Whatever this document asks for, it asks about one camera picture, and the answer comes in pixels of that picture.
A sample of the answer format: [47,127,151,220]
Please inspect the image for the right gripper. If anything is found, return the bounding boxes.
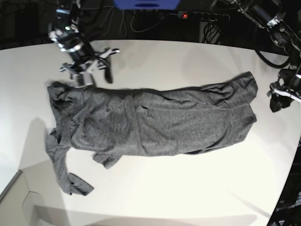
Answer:
[48,28,120,86]

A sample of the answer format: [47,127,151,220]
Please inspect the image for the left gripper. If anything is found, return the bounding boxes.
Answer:
[267,69,301,113]

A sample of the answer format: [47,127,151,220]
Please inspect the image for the grey t-shirt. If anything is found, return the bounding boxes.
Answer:
[46,72,258,196]

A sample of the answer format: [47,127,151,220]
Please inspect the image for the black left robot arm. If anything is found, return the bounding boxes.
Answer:
[211,0,301,113]

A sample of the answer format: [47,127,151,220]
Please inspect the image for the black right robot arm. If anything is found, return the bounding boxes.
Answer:
[48,0,120,88]

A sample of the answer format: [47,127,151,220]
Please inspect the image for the blue box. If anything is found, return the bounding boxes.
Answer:
[113,0,180,10]

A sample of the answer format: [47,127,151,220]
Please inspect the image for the black power strip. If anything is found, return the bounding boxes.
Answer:
[177,11,230,22]

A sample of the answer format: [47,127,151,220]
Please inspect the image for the grey cables behind table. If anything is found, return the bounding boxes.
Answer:
[98,4,165,37]

